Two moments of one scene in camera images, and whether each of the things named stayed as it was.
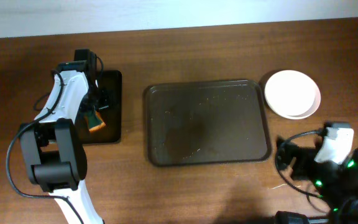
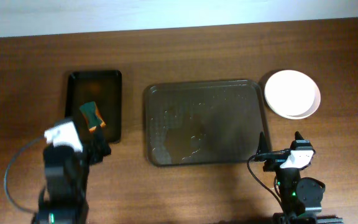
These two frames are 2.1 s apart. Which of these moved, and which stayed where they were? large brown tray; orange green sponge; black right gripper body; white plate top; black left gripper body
Moved: black right gripper body; black left gripper body
Stayed: large brown tray; white plate top; orange green sponge
